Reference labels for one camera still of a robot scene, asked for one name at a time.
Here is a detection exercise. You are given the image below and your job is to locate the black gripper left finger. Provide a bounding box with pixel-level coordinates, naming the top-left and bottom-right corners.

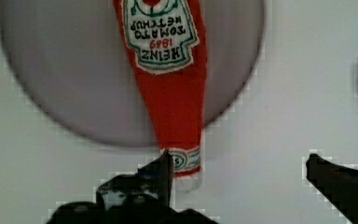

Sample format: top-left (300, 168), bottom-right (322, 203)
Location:
top-left (46, 151), bottom-right (218, 224)

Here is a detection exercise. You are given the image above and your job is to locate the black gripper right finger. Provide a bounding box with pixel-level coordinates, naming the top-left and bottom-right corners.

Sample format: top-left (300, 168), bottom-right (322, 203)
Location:
top-left (306, 153), bottom-right (358, 224)

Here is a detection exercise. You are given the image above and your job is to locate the red plush ketchup bottle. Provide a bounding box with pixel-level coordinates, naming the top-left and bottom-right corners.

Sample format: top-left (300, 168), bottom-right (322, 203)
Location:
top-left (113, 0), bottom-right (207, 191)

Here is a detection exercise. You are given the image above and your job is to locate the grey round plate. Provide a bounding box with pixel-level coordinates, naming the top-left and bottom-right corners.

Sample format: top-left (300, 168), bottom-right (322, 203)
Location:
top-left (0, 0), bottom-right (267, 147)

